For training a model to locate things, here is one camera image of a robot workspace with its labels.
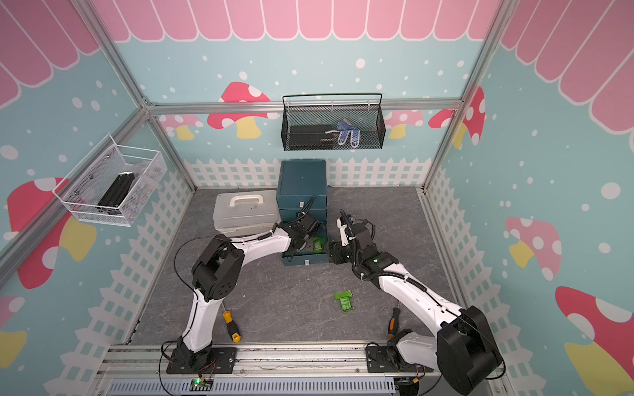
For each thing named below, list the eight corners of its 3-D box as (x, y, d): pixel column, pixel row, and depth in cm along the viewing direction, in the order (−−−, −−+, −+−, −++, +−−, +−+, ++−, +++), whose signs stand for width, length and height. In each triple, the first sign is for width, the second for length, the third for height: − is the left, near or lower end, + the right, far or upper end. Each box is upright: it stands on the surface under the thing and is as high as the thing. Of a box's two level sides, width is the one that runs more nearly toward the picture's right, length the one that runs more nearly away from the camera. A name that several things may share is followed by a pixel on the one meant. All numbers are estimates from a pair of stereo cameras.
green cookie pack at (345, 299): (334, 310, 86) (334, 308, 84) (333, 292, 90) (333, 290, 88) (353, 310, 86) (353, 308, 84) (352, 292, 90) (352, 290, 88)
